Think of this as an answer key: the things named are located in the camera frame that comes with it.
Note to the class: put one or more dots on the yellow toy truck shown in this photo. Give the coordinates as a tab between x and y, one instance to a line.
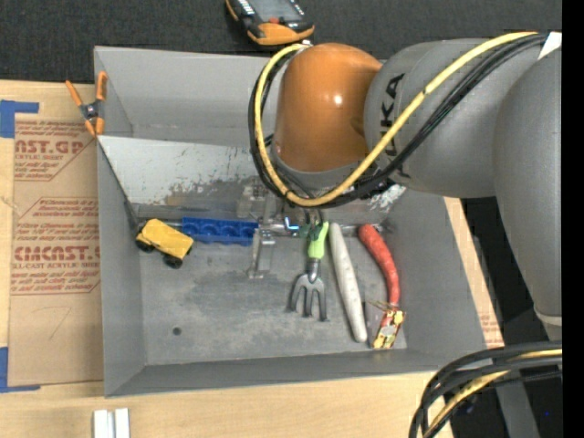
165	240

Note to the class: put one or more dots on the grey metal bin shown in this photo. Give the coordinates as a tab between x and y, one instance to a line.
228	304

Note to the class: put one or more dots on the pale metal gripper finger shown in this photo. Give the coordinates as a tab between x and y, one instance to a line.
253	260
268	253

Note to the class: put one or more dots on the brown cardboard board, red print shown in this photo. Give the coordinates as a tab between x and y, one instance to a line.
50	326

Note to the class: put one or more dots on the long white toy vegetable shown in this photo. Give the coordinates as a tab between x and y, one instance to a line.
347	285

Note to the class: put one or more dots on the yellow and red packet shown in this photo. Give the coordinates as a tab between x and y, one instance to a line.
388	331

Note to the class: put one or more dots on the red-orange toy chili pepper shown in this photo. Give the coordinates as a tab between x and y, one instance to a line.
385	256

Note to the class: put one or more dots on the blue toy building brick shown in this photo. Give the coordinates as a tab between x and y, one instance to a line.
214	231

